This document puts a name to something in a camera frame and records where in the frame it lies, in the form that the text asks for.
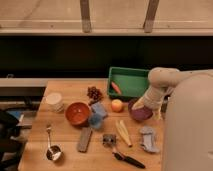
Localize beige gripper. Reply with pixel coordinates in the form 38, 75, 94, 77
132, 87, 165, 119

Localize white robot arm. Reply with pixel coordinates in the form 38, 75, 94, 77
133, 67, 213, 171

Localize purple bowl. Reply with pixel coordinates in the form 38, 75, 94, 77
128, 98, 153, 122

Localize red bowl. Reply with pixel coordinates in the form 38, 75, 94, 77
65, 102, 91, 127

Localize green plastic bin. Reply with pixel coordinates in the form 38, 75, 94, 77
107, 67, 149, 101

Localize peach apple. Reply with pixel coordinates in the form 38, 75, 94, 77
111, 99, 123, 112

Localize orange carrot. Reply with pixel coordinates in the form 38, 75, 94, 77
111, 82, 122, 94

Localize blue sponge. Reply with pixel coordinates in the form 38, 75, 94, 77
88, 102, 108, 130

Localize dark red grapes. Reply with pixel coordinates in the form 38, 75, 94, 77
87, 86, 103, 103

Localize grey rectangular block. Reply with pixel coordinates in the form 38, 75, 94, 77
77, 127, 92, 153

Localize white stacked cup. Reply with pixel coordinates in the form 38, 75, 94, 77
45, 92, 63, 113

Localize metal measuring cup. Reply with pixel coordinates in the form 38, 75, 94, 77
46, 124, 62, 162

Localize black object at left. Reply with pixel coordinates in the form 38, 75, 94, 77
0, 109, 22, 171

